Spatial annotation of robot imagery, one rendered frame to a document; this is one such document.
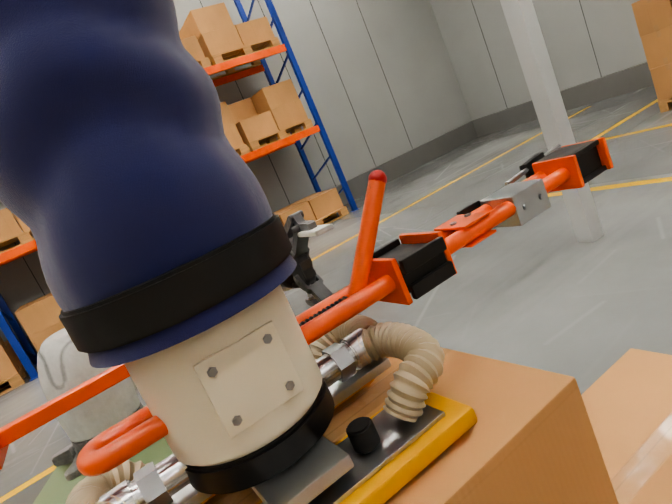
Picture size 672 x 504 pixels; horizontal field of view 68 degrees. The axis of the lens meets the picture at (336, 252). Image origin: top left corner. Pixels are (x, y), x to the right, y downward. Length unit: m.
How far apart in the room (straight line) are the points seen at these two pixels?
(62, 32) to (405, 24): 12.00
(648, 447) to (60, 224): 1.00
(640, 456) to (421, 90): 11.31
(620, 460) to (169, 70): 0.96
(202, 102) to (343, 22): 10.97
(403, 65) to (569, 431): 11.53
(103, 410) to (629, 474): 1.00
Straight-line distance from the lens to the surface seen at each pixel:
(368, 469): 0.50
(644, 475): 1.07
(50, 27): 0.45
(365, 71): 11.32
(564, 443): 0.59
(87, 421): 1.19
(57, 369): 1.18
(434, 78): 12.44
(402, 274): 0.59
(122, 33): 0.46
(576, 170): 0.82
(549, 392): 0.57
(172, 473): 0.55
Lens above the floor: 1.26
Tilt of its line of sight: 12 degrees down
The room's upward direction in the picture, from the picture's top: 23 degrees counter-clockwise
